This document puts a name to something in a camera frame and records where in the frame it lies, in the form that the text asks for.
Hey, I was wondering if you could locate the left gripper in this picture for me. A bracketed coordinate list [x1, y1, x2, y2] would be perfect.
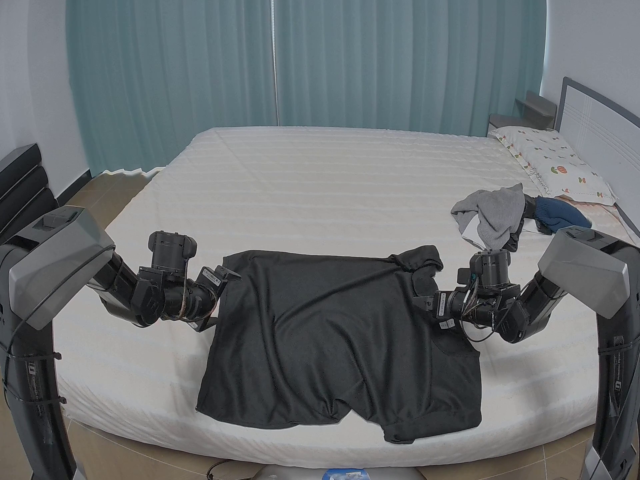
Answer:
[191, 265, 242, 332]

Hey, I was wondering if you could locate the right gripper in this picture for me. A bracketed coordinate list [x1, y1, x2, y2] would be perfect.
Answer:
[435, 290, 477, 331]

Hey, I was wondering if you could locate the black T-shirt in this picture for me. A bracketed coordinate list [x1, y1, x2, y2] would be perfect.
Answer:
[195, 244, 483, 444]

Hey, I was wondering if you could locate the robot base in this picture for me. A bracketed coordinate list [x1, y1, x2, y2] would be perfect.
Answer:
[252, 463, 396, 480]

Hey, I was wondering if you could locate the pile of clothes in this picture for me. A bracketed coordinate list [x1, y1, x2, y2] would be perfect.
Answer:
[451, 183, 593, 254]

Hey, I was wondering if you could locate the bed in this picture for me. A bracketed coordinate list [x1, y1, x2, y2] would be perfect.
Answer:
[47, 75, 640, 471]

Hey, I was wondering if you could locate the white printed pillow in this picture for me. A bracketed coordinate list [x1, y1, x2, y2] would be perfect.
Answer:
[490, 125, 618, 206]

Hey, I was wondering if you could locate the black chest of drawers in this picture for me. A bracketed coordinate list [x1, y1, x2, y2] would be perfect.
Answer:
[0, 143, 61, 246]

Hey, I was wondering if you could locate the grey bedside table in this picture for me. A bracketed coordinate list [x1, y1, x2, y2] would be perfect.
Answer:
[487, 90, 558, 136]

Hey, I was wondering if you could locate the blue-green curtain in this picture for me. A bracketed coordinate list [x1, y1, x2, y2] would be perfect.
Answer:
[65, 0, 278, 179]
[274, 0, 548, 136]

